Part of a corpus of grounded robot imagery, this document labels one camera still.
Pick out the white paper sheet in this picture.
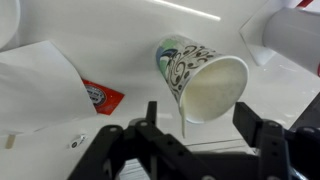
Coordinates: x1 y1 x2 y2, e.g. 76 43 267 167
0 40 98 135

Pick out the red sauce packet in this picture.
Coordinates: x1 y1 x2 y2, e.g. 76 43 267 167
81 78 125 116

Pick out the patterned paper cup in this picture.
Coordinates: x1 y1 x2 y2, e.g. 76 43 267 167
155 34 250 125

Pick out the white napkin under mug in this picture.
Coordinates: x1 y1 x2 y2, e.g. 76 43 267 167
238 0 291 67

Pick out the white mug red handle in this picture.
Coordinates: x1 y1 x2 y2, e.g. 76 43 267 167
262 0 320 78

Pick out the small white tab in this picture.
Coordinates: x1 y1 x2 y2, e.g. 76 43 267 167
68 133 88 150

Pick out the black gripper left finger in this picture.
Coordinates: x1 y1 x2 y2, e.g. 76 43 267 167
68 100 214 180

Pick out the white saucer plate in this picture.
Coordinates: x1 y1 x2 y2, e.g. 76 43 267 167
0 0 22 51

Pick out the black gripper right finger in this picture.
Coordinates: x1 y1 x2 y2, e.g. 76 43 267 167
232 101 320 180

